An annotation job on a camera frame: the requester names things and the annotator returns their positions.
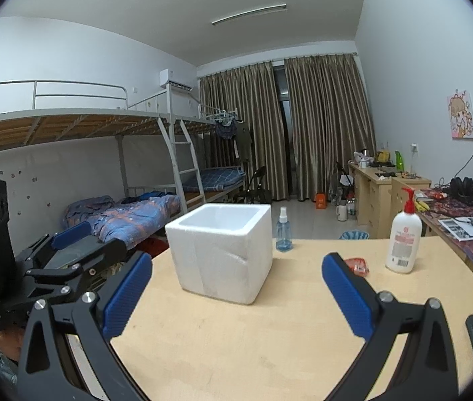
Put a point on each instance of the white foam box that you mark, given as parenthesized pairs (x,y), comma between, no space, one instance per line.
(219,259)

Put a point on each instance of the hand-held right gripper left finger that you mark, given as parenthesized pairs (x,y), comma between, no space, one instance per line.
(129,292)

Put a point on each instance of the white lotion pump bottle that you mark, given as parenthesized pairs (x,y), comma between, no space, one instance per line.
(403,242)

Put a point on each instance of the clear blue spray bottle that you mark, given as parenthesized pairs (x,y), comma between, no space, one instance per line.
(283,236)

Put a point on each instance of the black headphones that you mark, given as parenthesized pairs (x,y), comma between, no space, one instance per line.
(462,188)

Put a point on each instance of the light wooden desk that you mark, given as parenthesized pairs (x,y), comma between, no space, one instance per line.
(449,252)

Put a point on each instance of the black folding chair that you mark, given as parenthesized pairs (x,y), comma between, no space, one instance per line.
(257,183)

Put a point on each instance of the ceiling tube light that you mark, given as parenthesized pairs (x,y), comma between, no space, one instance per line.
(249,14)

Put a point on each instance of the brown curtain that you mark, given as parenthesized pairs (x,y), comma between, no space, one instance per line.
(244,133)
(332,125)

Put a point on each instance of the pink cartoon wall poster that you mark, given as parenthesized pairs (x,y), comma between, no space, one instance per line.
(461,115)

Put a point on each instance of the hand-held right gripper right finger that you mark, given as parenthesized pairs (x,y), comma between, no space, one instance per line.
(347,296)

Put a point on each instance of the person's left hand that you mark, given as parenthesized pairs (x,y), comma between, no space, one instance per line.
(10,342)

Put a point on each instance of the grey metal bunk bed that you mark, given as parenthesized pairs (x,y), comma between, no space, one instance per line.
(178,104)
(52,129)

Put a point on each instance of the orange container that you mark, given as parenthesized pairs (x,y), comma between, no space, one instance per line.
(321,201)

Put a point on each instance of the blue waste basket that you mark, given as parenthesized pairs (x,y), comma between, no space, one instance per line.
(353,235)

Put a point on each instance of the light wooden cabinet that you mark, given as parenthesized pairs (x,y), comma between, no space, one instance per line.
(372,200)

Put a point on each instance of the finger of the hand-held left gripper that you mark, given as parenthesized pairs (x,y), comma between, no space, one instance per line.
(98,255)
(71,234)

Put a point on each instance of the blue checked mattress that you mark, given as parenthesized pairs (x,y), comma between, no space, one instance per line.
(215,177)

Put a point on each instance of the blue patterned quilt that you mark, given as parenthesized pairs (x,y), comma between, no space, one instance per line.
(136,213)

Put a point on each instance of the hanging dark clothes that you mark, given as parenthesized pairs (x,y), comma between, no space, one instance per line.
(242,140)

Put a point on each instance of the red snack packet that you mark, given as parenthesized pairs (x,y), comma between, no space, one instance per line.
(357,266)

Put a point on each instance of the white air conditioner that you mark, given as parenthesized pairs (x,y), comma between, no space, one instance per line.
(173,79)

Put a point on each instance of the printed paper sheet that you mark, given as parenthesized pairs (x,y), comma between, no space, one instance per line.
(466,227)

